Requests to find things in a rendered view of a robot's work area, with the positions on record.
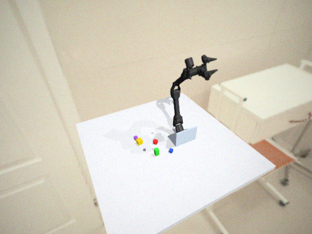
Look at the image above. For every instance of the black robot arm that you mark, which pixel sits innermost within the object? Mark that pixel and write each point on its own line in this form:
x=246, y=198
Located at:
x=187, y=73

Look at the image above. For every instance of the yellow block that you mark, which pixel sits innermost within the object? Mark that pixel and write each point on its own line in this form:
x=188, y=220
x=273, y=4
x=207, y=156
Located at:
x=139, y=141

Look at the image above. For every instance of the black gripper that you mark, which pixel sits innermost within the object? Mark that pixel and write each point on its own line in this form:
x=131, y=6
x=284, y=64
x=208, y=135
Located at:
x=206, y=60

